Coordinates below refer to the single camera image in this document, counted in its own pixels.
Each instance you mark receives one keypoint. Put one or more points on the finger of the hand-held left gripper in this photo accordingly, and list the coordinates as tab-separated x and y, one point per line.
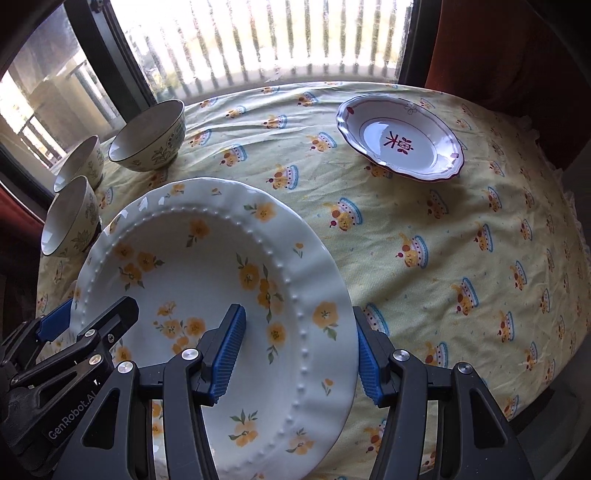
55	318
106	321

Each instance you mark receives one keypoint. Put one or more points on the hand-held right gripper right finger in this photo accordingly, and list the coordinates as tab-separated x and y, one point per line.
369	364

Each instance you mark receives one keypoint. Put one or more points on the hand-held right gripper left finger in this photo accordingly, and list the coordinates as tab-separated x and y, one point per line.
226	355

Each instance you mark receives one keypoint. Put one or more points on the white plate with yellow flowers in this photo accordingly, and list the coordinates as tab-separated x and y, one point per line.
194	277

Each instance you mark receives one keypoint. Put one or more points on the floral ceramic bowl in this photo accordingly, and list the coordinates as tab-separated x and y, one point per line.
157	147
90	161
74	226

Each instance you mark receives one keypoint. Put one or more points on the yellow printed tablecloth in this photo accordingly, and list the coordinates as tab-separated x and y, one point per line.
415	277

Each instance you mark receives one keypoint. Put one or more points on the red curtain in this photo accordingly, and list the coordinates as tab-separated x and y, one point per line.
14	212
508	55

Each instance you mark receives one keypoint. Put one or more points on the white plate with red trim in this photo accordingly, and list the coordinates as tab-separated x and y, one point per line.
401	138

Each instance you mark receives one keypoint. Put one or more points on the balcony railing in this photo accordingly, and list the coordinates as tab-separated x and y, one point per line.
277	69

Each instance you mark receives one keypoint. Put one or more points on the dark window frame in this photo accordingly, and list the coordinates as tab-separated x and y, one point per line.
117	60

